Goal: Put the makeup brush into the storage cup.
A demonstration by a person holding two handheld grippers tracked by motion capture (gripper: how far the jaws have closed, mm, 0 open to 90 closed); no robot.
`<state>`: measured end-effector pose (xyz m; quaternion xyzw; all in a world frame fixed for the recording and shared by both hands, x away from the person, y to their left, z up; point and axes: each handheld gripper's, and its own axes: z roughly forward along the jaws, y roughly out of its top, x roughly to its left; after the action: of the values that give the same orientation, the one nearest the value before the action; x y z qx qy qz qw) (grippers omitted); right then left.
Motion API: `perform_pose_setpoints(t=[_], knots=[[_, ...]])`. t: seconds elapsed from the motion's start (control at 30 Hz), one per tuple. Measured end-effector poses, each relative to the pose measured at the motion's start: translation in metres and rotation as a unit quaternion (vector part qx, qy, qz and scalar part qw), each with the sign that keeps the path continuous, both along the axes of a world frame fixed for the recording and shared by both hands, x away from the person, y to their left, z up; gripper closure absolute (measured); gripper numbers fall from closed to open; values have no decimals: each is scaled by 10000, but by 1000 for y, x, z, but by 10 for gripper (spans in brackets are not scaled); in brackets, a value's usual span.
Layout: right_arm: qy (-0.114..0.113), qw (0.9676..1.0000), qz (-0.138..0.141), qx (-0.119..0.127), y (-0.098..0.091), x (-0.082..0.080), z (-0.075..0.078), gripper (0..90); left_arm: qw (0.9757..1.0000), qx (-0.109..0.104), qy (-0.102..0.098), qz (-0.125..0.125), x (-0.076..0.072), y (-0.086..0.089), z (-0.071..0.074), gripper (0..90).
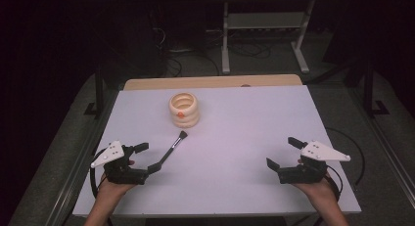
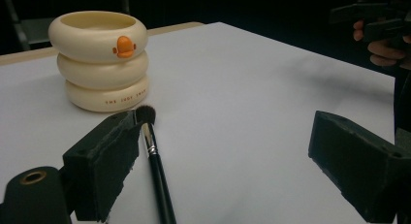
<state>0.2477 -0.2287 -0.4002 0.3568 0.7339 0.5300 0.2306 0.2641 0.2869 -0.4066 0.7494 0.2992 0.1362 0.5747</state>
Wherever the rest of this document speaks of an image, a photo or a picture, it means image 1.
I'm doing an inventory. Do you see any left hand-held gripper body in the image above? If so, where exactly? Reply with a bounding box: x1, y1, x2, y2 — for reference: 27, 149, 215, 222
90, 140, 150, 185

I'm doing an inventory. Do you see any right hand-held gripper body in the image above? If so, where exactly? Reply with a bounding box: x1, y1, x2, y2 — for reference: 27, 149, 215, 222
278, 140, 351, 185

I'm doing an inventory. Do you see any black makeup brush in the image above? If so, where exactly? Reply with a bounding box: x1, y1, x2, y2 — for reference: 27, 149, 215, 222
159, 130, 189, 167

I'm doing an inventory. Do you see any cream ribbed brush holder cup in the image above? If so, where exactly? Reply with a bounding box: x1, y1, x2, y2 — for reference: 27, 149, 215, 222
168, 91, 201, 129

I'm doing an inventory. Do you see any person's left hand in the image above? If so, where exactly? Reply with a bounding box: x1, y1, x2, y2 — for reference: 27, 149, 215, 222
97, 158, 137, 201

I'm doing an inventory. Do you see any person's right hand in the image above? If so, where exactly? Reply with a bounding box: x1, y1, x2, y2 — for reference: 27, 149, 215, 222
292, 158, 341, 204

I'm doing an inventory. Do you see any white board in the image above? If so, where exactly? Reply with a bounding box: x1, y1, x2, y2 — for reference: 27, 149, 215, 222
71, 85, 362, 218

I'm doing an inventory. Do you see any black metal stand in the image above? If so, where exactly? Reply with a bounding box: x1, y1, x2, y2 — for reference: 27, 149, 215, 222
363, 63, 391, 116
83, 66, 109, 117

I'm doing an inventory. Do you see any wooden table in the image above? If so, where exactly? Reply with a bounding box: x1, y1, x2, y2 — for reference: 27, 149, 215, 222
122, 73, 303, 91

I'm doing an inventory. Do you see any white metal stand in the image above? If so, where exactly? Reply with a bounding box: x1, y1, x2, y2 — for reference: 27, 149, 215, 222
220, 0, 316, 75

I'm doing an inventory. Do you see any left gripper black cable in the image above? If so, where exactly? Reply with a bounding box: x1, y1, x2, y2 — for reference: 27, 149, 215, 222
89, 149, 110, 200

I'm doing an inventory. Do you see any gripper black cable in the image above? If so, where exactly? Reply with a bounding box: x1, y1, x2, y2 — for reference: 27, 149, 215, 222
89, 149, 110, 200
324, 165, 345, 202

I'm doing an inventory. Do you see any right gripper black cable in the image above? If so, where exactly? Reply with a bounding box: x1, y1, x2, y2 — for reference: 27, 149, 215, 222
324, 165, 345, 202

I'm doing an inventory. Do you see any metal rail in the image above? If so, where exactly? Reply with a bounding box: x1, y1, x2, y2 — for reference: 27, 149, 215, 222
50, 88, 119, 226
346, 87, 415, 201

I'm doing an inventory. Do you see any long black cable loop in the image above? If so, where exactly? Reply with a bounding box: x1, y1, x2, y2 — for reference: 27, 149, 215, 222
326, 127, 366, 187

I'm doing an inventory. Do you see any tangle of black floor cables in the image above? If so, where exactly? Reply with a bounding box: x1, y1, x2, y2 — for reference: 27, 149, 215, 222
151, 26, 272, 77

